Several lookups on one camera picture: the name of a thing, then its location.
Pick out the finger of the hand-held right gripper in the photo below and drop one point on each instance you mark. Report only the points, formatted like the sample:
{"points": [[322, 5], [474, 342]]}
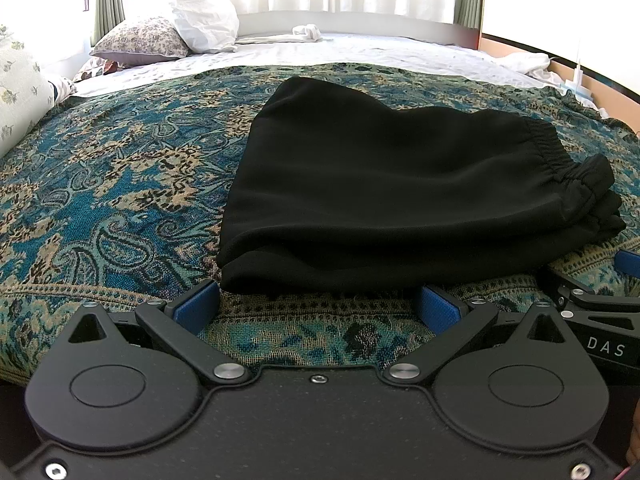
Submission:
{"points": [[567, 285], [629, 262]]}

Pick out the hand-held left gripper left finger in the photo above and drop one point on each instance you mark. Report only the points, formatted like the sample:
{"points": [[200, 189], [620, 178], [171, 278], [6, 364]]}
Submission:
{"points": [[197, 305]]}

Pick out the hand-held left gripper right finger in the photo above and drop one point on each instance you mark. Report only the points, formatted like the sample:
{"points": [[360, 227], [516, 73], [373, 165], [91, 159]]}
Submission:
{"points": [[437, 310]]}

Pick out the black pants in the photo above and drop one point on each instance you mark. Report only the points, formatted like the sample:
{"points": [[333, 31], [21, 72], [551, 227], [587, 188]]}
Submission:
{"points": [[400, 190]]}

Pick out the blue paisley blanket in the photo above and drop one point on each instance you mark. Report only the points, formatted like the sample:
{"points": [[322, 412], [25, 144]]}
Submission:
{"points": [[125, 185]]}

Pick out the crumpled white cloth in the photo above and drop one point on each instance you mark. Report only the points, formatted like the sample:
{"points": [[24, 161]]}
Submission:
{"points": [[532, 67]]}

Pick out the red floral cushion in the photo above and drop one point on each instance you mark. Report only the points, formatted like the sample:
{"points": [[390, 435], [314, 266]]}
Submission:
{"points": [[97, 67]]}

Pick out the grey floral pillow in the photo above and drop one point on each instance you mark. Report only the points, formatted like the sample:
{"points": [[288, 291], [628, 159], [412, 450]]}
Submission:
{"points": [[142, 40]]}

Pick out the white bed sheet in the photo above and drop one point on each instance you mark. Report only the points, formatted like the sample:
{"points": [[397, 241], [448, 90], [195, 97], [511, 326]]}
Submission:
{"points": [[350, 50]]}

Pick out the large white floral pillow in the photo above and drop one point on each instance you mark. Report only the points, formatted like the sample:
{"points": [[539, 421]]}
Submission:
{"points": [[17, 95]]}

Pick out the plain white pillow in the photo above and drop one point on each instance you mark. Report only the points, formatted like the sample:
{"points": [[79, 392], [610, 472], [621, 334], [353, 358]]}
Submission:
{"points": [[207, 20]]}

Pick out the small white cloth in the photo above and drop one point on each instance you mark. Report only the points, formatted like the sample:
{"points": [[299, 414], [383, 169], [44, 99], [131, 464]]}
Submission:
{"points": [[307, 32]]}

